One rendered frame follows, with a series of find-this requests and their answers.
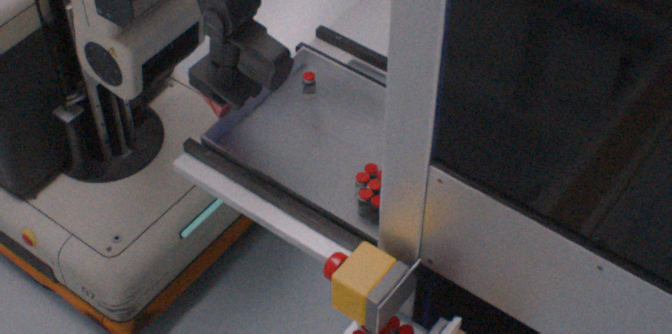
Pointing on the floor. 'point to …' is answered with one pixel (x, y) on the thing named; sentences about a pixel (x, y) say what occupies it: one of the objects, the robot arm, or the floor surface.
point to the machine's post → (413, 107)
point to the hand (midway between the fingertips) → (222, 113)
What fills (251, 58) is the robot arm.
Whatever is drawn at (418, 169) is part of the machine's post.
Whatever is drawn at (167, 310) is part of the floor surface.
